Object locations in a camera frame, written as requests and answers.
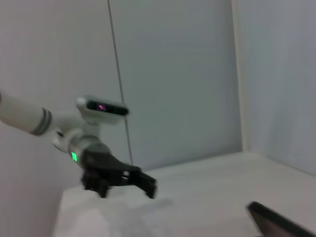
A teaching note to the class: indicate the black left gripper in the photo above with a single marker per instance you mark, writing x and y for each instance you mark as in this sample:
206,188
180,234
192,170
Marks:
106,165

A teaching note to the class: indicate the black glasses case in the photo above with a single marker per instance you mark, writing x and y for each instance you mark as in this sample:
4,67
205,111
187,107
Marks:
271,222

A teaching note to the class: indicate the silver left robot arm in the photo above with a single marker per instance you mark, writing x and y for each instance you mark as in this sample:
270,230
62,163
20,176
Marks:
19,111

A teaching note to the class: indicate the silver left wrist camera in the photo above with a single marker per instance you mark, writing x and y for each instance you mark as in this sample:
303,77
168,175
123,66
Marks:
106,108

